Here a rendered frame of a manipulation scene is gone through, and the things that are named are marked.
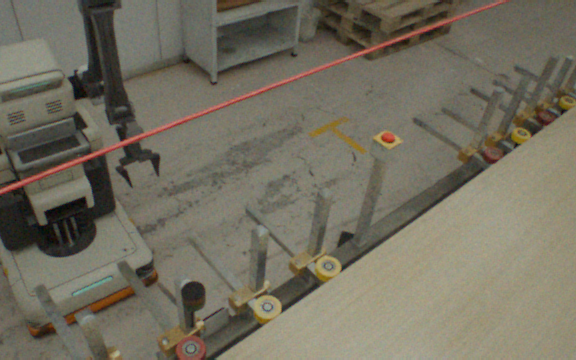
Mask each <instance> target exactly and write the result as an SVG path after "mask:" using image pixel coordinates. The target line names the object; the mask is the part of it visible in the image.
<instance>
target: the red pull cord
mask: <svg viewBox="0 0 576 360"><path fill-rule="evenodd" d="M509 1H510V0H503V1H500V2H498V3H496V4H493V5H491V6H488V7H487V6H485V7H483V8H480V9H477V10H475V11H471V12H468V13H466V14H463V15H460V16H458V17H455V18H452V19H450V20H447V21H444V22H442V23H439V24H436V25H434V26H431V27H428V28H426V29H423V30H420V31H418V32H415V33H412V34H410V35H406V36H403V37H401V38H398V39H395V40H393V41H390V42H387V43H385V44H382V45H379V46H376V47H373V48H370V49H368V50H365V51H362V52H360V53H357V54H354V55H352V56H348V57H345V58H343V59H340V60H337V61H335V62H332V63H328V64H326V65H323V66H320V67H318V68H315V69H312V70H310V71H306V72H303V73H301V74H298V75H295V76H293V78H290V79H286V80H284V81H281V82H278V83H276V84H273V85H270V86H267V87H264V88H261V89H259V90H256V91H253V92H251V93H247V94H244V95H242V96H239V97H236V99H234V100H231V101H227V102H225V103H222V104H219V105H217V106H214V107H211V108H208V109H205V110H202V111H200V112H197V113H194V114H192V116H189V117H185V118H183V119H180V120H177V121H175V122H172V123H169V124H167V125H163V126H161V127H158V128H155V129H153V130H150V131H147V133H145V134H142V135H139V136H136V137H133V138H130V139H128V140H125V141H122V142H120V143H117V144H114V145H112V146H109V147H106V148H104V149H101V150H100V151H97V152H95V153H92V154H89V155H87V156H84V157H81V158H79V159H76V160H73V161H71V162H68V163H65V164H63V165H60V166H57V167H55V168H52V169H49V170H47V172H44V173H41V174H39V175H36V176H33V177H31V178H28V179H25V180H23V181H20V182H17V183H15V184H12V185H9V186H7V187H4V188H1V189H0V195H1V194H4V193H6V192H9V191H11V190H14V189H17V188H19V187H22V186H25V185H27V184H30V183H32V182H35V181H38V180H40V179H43V178H46V177H48V176H51V175H53V174H56V173H59V172H61V170H64V169H67V168H69V167H72V166H74V165H77V164H80V163H82V162H85V161H87V160H90V159H93V158H95V157H98V156H101V155H104V154H107V153H109V152H112V150H115V149H117V148H120V147H123V146H125V145H128V144H130V143H133V142H136V141H139V140H142V139H145V138H147V137H150V136H152V135H155V134H158V132H160V131H163V130H167V129H169V128H172V127H174V126H177V125H180V124H182V123H185V122H187V121H191V120H194V119H196V118H199V117H202V115H204V114H207V113H209V112H213V111H216V110H218V109H221V108H224V107H226V106H229V105H232V104H235V103H238V102H240V101H243V100H246V99H247V98H248V97H252V96H254V95H257V94H260V93H262V92H265V91H267V90H271V89H274V88H276V87H279V86H282V85H284V84H287V83H290V82H293V81H296V80H298V79H301V78H304V76H306V75H310V74H312V73H315V72H318V71H320V70H323V69H326V68H329V67H332V66H334V65H337V64H340V63H342V62H345V61H347V60H350V59H354V58H356V57H359V56H362V55H364V54H367V53H369V52H372V51H375V50H378V49H381V48H384V47H386V46H389V45H391V44H394V43H397V42H399V41H402V40H405V39H408V38H411V37H413V36H416V35H419V34H421V33H424V32H427V31H429V30H432V29H434V28H437V27H440V26H442V25H445V24H447V23H450V22H453V21H455V20H458V19H461V18H463V17H467V16H469V15H472V14H475V13H477V12H480V11H483V10H484V11H485V10H488V9H490V8H493V7H496V6H498V5H501V4H504V3H506V2H509Z"/></svg>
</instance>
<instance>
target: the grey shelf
mask: <svg viewBox="0 0 576 360"><path fill-rule="evenodd" d="M180 1H181V17H182V32H183V49H184V62H185V63H189V62H190V60H189V59H188V57H189V58H190V59H192V60H193V61H194V62H196V63H197V64H198V65H199V66H201V67H202V68H203V69H204V70H207V72H208V73H209V74H211V84H212V85H215V84H217V71H219V70H222V69H225V68H229V67H231V66H233V65H236V64H239V63H243V62H248V61H252V60H255V59H258V58H261V57H264V56H267V55H271V54H274V53H277V51H280V50H283V49H286V48H290V47H293V46H294V53H292V54H291V56H292V57H297V46H298V37H299V27H300V17H301V8H302V0H261V1H257V2H253V3H250V4H246V5H241V6H238V7H234V8H230V9H227V10H223V12H218V13H216V2H217V0H180ZM210 1H211V2H210ZM298 6H299V7H298ZM297 15H298V17H297ZM263 16H264V21H263ZM269 24H270V25H269ZM296 26H297V27H296ZM295 35H296V37H295Z"/></svg>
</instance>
